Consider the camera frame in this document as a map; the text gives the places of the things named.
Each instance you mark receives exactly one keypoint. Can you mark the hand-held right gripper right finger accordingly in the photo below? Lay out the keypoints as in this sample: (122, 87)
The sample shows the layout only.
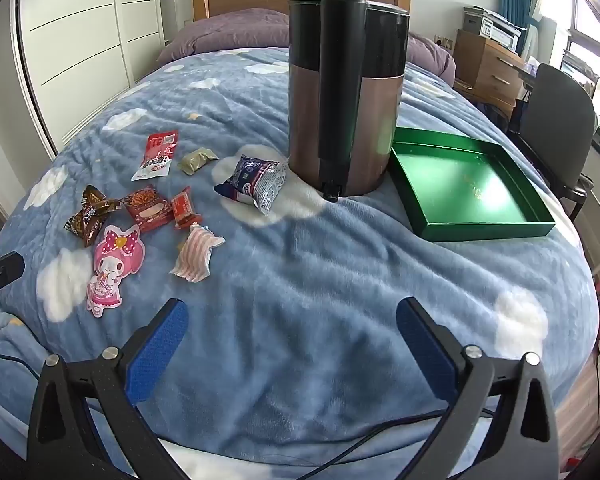
(425, 345)

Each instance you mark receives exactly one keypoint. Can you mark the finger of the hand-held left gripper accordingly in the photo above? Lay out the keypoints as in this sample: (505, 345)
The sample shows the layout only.
(0, 270)

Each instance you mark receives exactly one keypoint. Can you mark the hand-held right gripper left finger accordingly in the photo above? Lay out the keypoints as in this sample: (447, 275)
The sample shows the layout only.
(155, 350)

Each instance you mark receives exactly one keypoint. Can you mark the pink cartoon character packet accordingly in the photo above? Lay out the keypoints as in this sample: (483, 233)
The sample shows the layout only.
(112, 265)

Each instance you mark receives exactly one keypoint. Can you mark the brown candy wrapper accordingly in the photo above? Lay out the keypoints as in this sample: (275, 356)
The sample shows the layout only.
(97, 197)
(87, 225)

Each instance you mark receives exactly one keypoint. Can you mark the pink striped snack packet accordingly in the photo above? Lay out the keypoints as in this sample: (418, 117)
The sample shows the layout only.
(195, 252)

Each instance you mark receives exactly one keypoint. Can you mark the red noodle snack packet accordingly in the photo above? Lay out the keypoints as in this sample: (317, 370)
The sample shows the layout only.
(147, 208)

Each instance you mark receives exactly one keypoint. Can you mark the small red snack packet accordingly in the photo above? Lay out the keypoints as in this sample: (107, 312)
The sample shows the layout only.
(185, 207)

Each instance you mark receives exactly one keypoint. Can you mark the green tray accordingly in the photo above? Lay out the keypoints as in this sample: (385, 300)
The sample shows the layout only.
(470, 185)

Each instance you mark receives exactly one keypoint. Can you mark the blue and silver snack packet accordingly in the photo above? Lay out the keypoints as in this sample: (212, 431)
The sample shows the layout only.
(252, 180)

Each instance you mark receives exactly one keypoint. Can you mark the red and white snack packet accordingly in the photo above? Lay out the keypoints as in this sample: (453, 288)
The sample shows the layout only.
(155, 157)

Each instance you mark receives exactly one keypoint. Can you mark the small olive green packet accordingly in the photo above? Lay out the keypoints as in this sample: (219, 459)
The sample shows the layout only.
(197, 160)

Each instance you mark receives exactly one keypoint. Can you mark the white wardrobe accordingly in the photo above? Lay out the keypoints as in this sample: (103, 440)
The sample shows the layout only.
(80, 35)

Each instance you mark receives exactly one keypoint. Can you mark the brown and black electric kettle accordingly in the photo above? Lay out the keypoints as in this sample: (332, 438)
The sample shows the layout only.
(345, 110)

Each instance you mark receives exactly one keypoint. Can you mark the black chair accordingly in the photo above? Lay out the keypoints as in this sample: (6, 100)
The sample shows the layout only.
(560, 120)

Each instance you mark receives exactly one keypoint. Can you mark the wooden drawer cabinet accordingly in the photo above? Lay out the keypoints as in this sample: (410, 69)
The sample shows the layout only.
(485, 67)

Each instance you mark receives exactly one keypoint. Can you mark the grey printer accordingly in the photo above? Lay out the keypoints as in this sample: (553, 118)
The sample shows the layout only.
(495, 27)

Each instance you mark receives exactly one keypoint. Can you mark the teal curtain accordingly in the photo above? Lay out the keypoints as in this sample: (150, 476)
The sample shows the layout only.
(517, 0)

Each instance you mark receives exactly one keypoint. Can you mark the wall socket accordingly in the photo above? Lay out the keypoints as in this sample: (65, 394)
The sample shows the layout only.
(444, 42)

